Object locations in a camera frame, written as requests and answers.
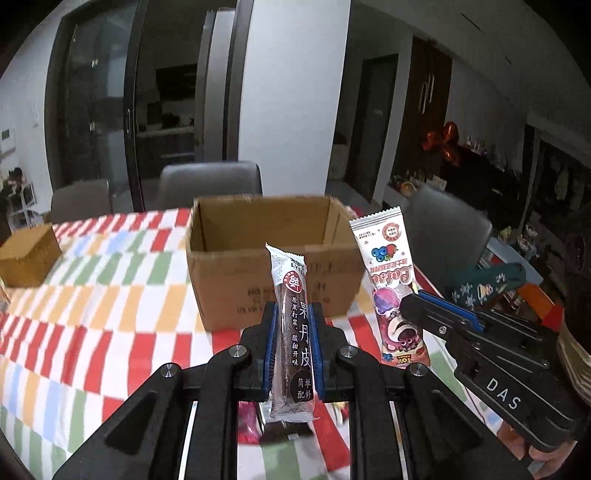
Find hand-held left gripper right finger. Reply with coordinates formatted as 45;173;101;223
311;302;532;480

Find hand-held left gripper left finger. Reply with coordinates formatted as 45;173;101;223
53;302;279;480

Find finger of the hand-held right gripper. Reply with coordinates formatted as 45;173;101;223
417;290;488;332
400;294;465;354

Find dark brown snack bar packet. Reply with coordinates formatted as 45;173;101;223
265;243;321;423

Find pink ice cream print packet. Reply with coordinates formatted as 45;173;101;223
348;205;432;370

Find cardboard box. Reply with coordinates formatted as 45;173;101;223
185;195;365;332

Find person's right hand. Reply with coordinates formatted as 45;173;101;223
526;438;573;478

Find dark green printed pouch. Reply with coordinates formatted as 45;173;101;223
449;262;527;311

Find bright pink packet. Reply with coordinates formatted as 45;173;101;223
237;401;262;446

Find grey dining chair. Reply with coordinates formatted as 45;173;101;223
50;179;112;224
405;185;493;296
156;161;264;211

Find small black packet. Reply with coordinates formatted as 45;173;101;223
261;422;317;446

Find white low side cabinet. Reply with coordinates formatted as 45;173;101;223
387;170;448;204

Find orange foil balloon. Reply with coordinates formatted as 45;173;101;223
421;121;462;168

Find checkered colourful tablecloth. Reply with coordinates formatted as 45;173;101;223
0;208;509;480

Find dark wooden door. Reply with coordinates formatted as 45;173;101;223
402;36;453;185

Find brown woven box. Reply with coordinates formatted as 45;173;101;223
0;223;63;288

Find white shelf with toys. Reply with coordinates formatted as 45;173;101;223
0;167;41;234

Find black framed glass sliding door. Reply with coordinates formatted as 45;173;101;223
45;0;149;214

